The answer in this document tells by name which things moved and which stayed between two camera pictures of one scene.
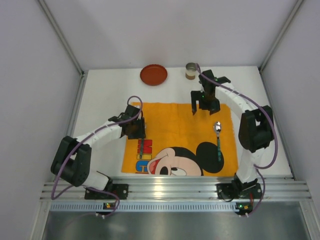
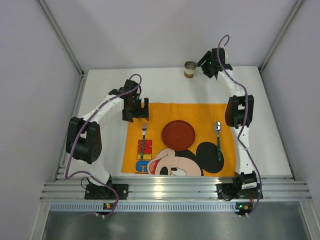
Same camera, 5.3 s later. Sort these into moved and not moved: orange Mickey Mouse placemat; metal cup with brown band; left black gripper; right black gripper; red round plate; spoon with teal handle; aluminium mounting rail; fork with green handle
Moved: right black gripper; left black gripper; red round plate
Not moved: fork with green handle; metal cup with brown band; orange Mickey Mouse placemat; aluminium mounting rail; spoon with teal handle
